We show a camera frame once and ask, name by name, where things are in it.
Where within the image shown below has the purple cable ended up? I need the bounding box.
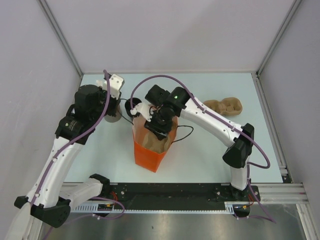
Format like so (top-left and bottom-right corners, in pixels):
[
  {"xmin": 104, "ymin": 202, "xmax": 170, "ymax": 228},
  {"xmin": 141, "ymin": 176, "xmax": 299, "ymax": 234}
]
[
  {"xmin": 129, "ymin": 74, "xmax": 272, "ymax": 170},
  {"xmin": 29, "ymin": 69, "xmax": 112, "ymax": 205}
]

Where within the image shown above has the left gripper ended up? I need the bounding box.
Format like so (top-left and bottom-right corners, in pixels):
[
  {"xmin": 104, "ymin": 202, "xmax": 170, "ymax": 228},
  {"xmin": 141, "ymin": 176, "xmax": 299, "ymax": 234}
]
[{"xmin": 90, "ymin": 83, "xmax": 121, "ymax": 123}]

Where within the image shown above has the white cable duct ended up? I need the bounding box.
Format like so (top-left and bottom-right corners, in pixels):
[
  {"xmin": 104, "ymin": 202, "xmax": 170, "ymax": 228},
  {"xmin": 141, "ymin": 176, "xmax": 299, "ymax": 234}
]
[{"xmin": 71, "ymin": 201, "xmax": 249, "ymax": 214}]

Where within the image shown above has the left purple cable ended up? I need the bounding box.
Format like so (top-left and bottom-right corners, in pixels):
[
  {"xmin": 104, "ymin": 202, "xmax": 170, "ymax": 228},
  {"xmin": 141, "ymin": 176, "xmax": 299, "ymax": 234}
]
[{"xmin": 29, "ymin": 69, "xmax": 112, "ymax": 205}]

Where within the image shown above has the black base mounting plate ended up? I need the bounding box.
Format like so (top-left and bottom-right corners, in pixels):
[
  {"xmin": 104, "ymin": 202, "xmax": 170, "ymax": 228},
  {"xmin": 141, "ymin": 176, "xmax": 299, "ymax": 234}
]
[{"xmin": 99, "ymin": 183, "xmax": 261, "ymax": 205}]

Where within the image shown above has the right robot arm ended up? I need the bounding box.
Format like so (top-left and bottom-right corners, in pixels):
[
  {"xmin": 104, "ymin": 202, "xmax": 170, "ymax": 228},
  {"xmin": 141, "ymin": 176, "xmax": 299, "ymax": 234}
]
[{"xmin": 144, "ymin": 85, "xmax": 255, "ymax": 201}]

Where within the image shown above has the aluminium frame rail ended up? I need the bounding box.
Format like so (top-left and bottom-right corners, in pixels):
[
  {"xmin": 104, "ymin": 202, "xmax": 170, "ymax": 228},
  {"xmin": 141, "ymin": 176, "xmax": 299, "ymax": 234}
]
[{"xmin": 255, "ymin": 183, "xmax": 309, "ymax": 204}]

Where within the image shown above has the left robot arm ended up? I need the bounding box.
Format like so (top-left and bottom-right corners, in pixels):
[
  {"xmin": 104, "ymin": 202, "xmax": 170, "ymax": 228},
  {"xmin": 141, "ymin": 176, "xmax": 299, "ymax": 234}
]
[{"xmin": 14, "ymin": 84, "xmax": 122, "ymax": 228}]

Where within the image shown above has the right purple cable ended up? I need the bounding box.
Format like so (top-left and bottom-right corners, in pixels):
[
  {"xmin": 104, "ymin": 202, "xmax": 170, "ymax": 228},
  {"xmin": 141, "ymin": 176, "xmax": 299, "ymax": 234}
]
[{"xmin": 129, "ymin": 74, "xmax": 272, "ymax": 170}]

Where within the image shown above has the orange paper bag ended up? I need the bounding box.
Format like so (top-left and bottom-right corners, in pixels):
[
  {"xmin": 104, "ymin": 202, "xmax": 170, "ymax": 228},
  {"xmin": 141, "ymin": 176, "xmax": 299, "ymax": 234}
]
[{"xmin": 132, "ymin": 116, "xmax": 178, "ymax": 173}]

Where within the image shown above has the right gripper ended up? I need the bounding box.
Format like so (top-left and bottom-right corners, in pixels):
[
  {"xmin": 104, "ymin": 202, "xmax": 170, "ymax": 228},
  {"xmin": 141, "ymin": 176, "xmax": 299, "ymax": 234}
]
[{"xmin": 144, "ymin": 109, "xmax": 175, "ymax": 141}]

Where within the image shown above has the black smooth coffee cup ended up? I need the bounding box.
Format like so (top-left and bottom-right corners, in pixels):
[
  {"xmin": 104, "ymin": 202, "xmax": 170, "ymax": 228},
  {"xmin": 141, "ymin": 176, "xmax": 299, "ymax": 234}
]
[{"xmin": 124, "ymin": 97, "xmax": 142, "ymax": 119}]

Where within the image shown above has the grey straw holder cup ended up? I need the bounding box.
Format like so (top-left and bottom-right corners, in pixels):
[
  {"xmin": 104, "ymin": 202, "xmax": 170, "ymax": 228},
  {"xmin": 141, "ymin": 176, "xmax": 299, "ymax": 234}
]
[{"xmin": 104, "ymin": 106, "xmax": 122, "ymax": 123}]

